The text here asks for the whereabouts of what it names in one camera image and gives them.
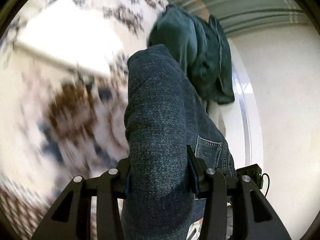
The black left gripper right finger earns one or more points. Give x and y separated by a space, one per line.
253 216

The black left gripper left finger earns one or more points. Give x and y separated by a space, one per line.
70 215

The dark blue denim jeans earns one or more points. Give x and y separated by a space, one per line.
164 116

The white headboard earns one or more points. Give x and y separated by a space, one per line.
239 121

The dark teal plush blanket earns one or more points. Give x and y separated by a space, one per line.
202 50

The floral bed with checked border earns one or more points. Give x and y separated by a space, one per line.
63 97

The right green curtain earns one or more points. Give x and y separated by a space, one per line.
238 16

